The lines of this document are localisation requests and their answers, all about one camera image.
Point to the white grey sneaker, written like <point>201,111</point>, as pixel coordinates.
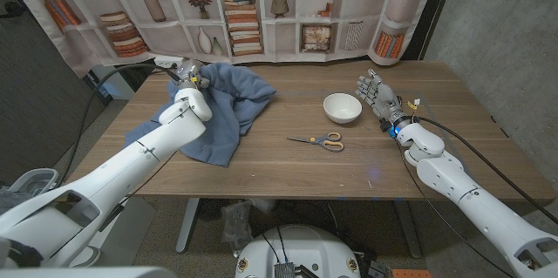
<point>87,257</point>

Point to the orange box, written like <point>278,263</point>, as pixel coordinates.
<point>412,274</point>

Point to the blue hoodie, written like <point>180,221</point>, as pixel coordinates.
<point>235,112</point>

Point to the grey floor board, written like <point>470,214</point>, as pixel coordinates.
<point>135,225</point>

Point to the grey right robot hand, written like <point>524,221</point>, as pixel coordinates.
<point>384,100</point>

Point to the white plastic base housing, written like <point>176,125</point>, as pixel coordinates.
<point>39,178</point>

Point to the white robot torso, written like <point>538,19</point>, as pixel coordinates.
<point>301,247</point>

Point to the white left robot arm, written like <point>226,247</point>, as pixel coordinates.
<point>113,178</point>

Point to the black backdrop stand pole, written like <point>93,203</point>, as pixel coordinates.
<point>431,12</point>

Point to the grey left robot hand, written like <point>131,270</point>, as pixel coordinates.
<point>189,73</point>

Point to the clear plastic bag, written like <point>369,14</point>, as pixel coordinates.
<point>237,225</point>

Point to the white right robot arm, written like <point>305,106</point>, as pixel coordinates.
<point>479,214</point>

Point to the grey metal table leg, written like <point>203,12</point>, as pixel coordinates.
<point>187,225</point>
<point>410,230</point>

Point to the white cabinet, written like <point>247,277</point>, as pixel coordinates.
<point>120,88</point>

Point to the white power strip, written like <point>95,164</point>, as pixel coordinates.
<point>165,60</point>

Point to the white ceramic bowl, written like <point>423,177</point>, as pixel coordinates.
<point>342,108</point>

